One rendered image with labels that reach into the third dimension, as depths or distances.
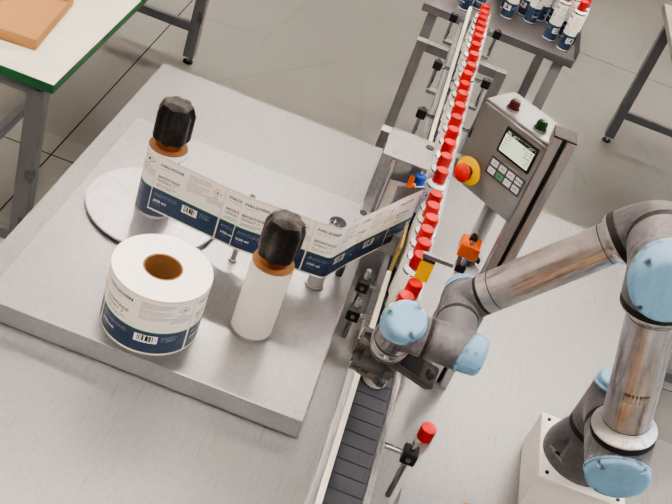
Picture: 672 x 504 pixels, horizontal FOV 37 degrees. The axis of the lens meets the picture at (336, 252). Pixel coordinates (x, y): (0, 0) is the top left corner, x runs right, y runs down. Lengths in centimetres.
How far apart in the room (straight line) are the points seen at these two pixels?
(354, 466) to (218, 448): 26
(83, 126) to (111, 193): 185
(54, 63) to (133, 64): 174
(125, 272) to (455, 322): 64
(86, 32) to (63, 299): 127
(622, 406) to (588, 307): 95
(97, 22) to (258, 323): 146
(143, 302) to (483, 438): 79
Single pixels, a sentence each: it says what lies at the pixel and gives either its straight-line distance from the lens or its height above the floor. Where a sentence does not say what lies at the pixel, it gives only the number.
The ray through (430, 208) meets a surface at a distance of 230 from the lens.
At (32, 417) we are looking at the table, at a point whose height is 83.
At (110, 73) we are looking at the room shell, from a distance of 457.
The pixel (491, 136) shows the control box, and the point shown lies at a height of 142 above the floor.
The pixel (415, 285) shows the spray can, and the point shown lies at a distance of 204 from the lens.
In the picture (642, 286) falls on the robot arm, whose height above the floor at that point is 149.
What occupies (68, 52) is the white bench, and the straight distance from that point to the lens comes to 303.
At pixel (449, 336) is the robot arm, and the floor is 123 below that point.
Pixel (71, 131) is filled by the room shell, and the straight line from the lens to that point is 413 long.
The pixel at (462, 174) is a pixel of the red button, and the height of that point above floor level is 133.
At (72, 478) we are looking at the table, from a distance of 184.
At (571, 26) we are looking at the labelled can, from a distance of 394.
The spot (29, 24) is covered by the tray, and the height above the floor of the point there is 80.
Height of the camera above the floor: 229
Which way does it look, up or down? 36 degrees down
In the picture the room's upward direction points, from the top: 21 degrees clockwise
